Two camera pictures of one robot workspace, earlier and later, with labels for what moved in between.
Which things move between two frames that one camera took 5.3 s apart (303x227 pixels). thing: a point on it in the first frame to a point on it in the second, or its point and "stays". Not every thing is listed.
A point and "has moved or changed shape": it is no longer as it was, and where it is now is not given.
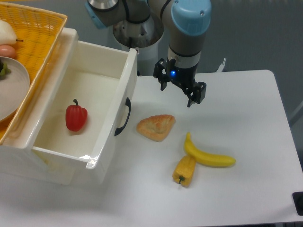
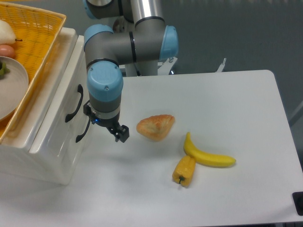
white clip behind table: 221,67 stays
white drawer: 89,102 has moved or changed shape
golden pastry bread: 156,127 stays
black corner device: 298,198 stays
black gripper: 184,77 to 121,133
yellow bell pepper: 183,170 stays
